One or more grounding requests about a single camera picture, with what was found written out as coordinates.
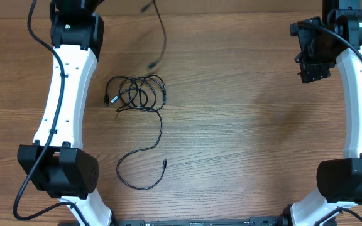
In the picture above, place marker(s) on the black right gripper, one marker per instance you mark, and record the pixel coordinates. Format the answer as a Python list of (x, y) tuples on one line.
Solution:
[(313, 70)]

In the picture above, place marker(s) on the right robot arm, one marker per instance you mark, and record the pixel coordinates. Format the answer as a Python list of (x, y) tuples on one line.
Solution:
[(339, 181)]

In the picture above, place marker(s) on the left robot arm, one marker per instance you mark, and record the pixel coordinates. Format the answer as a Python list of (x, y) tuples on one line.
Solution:
[(55, 162)]

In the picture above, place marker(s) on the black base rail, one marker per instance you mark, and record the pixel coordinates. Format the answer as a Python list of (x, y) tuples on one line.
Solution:
[(196, 223)]

